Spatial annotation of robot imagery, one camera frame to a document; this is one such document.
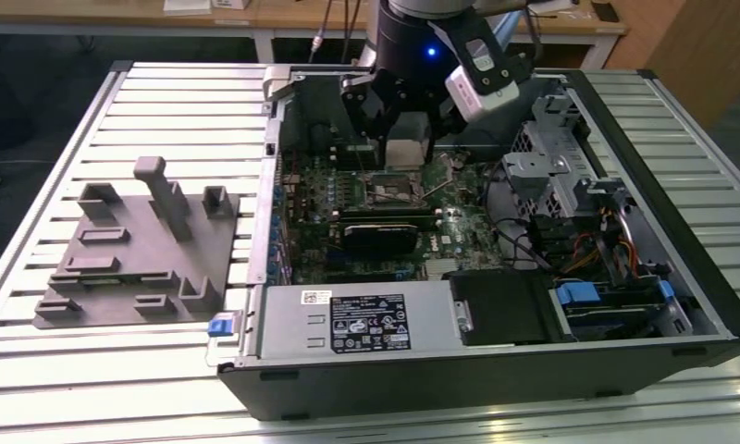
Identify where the green RAM stick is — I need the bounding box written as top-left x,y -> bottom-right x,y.
76,275 -> 149,284

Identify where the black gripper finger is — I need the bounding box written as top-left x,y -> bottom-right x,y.
337,73 -> 403,168
423,91 -> 471,162

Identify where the silver power supply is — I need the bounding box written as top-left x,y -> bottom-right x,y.
255,281 -> 468,361

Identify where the blue disk carrier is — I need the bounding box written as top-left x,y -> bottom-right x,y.
548,276 -> 678,342

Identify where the wooden desk white frame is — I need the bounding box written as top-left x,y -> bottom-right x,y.
125,0 -> 631,66

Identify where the silver drive cage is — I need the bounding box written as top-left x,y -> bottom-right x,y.
500,94 -> 603,218

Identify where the yellow orange wire bundle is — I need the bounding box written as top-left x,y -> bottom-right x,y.
560,230 -> 642,278

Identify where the black graphics card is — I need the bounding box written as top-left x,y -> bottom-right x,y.
341,223 -> 421,256

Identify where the blue case latch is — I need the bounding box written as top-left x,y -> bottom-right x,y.
207,312 -> 237,338

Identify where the red black twisted wire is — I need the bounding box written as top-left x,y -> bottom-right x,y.
277,150 -> 303,186

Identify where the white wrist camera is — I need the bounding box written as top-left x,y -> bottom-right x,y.
440,36 -> 523,124

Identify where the black silver PC case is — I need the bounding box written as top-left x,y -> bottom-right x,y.
204,64 -> 740,422

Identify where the silver CPU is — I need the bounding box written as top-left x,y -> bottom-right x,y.
385,137 -> 425,171

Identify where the brown wooden cabinet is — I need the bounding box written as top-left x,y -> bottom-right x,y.
609,0 -> 740,126

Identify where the grey parts rack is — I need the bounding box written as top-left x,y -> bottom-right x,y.
30,155 -> 241,329

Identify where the green motherboard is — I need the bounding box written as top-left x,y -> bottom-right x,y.
275,150 -> 508,286

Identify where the silver chipset heatsink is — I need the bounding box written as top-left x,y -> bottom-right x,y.
423,257 -> 465,279

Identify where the black plastic drive box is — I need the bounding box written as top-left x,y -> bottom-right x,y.
441,269 -> 561,348

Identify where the CPU socket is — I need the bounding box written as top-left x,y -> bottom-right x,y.
357,168 -> 427,209

